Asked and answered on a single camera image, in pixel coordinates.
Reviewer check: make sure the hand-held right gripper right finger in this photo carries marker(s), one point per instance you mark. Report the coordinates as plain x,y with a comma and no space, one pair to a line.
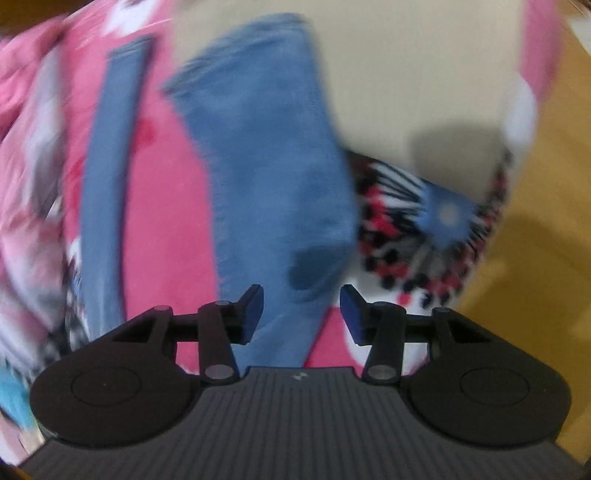
351,314

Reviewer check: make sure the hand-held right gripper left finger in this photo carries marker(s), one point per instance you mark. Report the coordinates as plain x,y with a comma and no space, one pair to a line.
251,314

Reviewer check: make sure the blue jeans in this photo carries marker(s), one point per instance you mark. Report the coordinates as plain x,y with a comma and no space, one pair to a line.
268,184

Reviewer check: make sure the pink floral bed sheet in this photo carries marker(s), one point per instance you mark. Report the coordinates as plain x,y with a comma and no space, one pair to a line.
166,207

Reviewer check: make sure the pink patterned quilt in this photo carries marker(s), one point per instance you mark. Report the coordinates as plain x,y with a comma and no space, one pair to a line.
27,138

